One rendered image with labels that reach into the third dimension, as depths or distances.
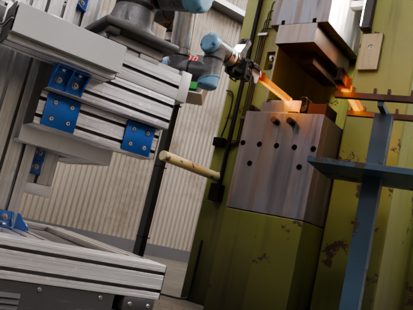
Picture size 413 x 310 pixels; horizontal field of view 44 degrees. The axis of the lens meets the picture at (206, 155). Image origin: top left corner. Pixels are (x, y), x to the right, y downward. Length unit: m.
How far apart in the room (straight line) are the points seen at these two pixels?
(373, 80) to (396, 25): 0.26
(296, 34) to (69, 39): 1.42
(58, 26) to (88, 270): 0.57
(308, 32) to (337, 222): 0.86
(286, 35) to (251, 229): 0.92
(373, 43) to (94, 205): 3.37
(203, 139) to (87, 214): 1.52
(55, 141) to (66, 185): 3.48
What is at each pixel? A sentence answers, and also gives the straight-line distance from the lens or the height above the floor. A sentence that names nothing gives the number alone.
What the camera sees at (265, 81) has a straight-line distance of 2.14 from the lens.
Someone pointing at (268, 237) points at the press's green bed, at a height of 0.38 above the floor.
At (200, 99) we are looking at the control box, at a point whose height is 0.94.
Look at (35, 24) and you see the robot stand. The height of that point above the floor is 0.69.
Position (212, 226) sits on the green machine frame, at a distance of 2.54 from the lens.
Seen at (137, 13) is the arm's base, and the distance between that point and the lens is 1.47.
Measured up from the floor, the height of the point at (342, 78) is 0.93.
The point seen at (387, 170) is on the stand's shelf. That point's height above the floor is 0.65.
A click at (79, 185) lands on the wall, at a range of 4.99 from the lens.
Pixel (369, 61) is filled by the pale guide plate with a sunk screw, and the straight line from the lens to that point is 2.39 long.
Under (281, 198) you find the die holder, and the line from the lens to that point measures 2.15.
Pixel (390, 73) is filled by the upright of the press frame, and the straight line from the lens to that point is 2.36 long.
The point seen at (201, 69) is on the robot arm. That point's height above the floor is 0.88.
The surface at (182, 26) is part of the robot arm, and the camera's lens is 1.87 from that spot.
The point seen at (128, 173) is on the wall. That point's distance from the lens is 5.18.
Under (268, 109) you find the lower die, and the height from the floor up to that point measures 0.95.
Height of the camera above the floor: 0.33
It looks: 9 degrees up
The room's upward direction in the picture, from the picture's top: 13 degrees clockwise
